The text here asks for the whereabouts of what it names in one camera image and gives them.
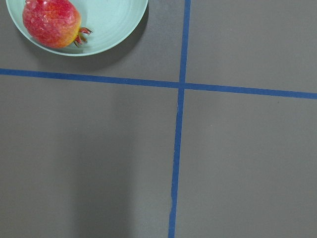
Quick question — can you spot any red apple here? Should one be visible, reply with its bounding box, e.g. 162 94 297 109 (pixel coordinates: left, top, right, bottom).
22 0 92 49

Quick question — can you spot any green plate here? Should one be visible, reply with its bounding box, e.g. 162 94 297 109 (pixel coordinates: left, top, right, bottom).
6 0 148 57

